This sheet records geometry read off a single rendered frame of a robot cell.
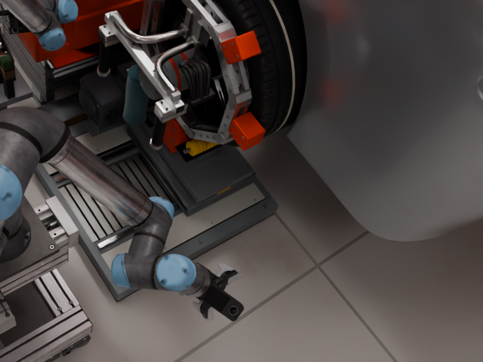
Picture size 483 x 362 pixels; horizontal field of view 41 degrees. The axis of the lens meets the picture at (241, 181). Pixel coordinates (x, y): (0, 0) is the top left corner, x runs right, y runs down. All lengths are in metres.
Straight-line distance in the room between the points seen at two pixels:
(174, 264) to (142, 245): 0.11
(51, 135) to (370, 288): 1.95
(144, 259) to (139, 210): 0.11
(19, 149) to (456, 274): 2.36
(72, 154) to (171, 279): 0.33
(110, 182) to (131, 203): 0.07
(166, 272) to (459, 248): 2.12
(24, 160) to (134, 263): 0.35
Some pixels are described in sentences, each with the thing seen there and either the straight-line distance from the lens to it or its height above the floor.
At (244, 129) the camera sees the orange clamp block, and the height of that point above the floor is 0.88.
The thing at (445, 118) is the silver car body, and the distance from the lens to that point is 1.71.
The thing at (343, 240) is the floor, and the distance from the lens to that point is 3.00.
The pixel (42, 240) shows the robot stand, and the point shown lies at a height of 0.82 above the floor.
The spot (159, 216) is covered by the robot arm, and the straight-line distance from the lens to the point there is 1.47.
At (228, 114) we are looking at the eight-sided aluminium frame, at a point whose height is 0.89.
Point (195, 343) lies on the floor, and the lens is 2.62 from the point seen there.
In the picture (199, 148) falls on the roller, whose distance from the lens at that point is 2.40.
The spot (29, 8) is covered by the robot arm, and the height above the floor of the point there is 1.15.
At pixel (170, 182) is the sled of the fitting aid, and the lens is 2.73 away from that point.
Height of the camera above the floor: 2.46
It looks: 55 degrees down
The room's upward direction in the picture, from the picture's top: 23 degrees clockwise
